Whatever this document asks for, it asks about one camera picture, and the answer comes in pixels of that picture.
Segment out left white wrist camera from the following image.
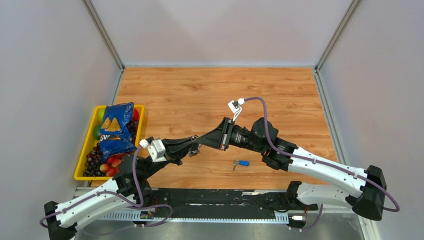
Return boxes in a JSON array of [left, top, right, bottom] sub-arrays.
[[139, 138, 167, 163]]

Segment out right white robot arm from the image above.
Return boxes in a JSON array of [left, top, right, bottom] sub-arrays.
[[194, 117, 387, 221]]

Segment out purple grape bunch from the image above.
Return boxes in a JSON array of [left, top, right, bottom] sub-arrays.
[[83, 121, 137, 177]]

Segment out red apple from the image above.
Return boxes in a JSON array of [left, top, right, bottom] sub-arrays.
[[131, 108, 140, 122]]

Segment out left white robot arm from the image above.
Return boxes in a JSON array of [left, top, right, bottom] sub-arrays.
[[39, 135, 200, 240]]

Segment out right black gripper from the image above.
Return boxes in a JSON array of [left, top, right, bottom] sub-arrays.
[[195, 117, 265, 154]]

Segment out yellow plastic tray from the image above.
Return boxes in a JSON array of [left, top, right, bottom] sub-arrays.
[[74, 104, 147, 181]]

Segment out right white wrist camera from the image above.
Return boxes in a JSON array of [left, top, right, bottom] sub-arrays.
[[227, 98, 245, 122]]

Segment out green apple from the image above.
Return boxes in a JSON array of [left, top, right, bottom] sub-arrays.
[[92, 124, 102, 141]]

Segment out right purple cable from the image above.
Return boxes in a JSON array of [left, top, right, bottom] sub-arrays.
[[243, 96, 401, 232]]

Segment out lime green fruit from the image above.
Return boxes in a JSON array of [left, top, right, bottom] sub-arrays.
[[97, 108, 105, 123]]

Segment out red peach fruits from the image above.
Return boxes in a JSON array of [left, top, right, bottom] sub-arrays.
[[98, 154, 126, 177]]

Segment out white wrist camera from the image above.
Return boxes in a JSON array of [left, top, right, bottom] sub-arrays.
[[139, 138, 167, 163], [227, 98, 245, 122]]

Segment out blue chips bag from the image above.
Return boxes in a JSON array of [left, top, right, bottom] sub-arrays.
[[99, 102, 136, 163]]

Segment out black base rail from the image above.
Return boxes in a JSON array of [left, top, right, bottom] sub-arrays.
[[143, 188, 319, 221]]

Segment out purple cable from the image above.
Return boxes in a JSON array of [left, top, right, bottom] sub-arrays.
[[39, 145, 175, 231], [243, 96, 401, 232]]

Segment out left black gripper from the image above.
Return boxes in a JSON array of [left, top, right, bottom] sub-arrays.
[[141, 136, 199, 179]]

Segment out blue capped key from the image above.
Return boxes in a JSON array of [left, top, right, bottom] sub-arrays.
[[232, 160, 250, 171]]

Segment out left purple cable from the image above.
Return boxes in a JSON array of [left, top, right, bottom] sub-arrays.
[[39, 145, 175, 231]]

